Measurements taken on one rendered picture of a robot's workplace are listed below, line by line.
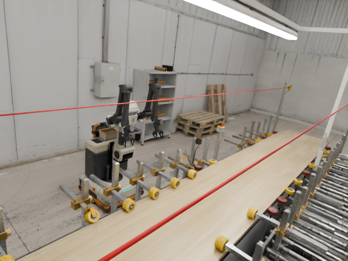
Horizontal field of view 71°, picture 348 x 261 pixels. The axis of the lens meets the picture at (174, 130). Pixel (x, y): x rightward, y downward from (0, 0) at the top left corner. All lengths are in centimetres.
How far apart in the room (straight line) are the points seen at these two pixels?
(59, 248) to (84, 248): 13
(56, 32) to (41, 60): 47
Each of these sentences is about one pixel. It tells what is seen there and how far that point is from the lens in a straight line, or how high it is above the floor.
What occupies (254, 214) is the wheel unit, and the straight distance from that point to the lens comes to 196.
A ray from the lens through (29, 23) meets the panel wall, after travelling 421.
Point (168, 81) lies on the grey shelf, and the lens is 570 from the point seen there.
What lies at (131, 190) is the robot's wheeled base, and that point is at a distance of 332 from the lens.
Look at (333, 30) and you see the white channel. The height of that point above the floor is 243.
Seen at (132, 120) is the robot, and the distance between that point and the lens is 296.
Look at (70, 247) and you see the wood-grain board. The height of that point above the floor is 90.
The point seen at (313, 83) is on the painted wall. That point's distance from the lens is 990.
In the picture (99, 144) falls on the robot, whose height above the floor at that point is 81.
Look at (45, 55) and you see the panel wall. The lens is 429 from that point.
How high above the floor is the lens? 202
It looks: 18 degrees down
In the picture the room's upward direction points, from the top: 7 degrees clockwise
